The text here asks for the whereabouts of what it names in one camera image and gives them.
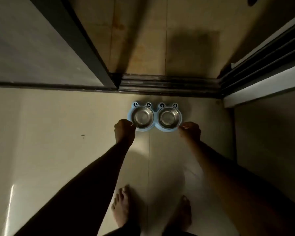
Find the person's right forearm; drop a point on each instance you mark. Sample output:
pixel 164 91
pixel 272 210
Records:
pixel 236 191

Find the person's left hand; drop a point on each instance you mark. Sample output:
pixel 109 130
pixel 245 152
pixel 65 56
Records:
pixel 125 131

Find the person's left forearm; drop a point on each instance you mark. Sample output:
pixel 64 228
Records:
pixel 88 189

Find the dark sliding window frame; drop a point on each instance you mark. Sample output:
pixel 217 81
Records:
pixel 265 58

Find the steel bowl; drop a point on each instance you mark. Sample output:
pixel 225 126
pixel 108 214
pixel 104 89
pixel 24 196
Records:
pixel 143 117
pixel 169 117

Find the person's right hand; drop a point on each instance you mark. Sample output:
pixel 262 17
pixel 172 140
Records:
pixel 191 132

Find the blue double pet bowl stand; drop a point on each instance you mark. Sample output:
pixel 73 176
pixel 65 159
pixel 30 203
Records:
pixel 156 105

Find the person's right foot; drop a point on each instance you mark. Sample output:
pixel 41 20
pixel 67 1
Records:
pixel 182 216

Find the dark framed sliding door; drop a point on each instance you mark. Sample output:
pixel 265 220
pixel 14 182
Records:
pixel 27 46

